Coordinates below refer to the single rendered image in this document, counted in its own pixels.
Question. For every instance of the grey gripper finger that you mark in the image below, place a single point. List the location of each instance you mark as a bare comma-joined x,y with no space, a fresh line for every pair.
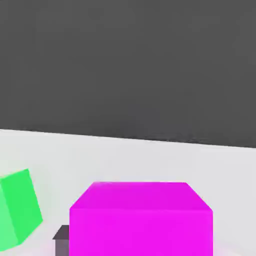
62,243

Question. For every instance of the small magenta cube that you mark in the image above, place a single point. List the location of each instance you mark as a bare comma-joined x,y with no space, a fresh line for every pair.
141,224

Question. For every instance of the small green cube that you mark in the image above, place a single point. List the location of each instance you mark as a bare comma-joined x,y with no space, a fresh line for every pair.
19,208

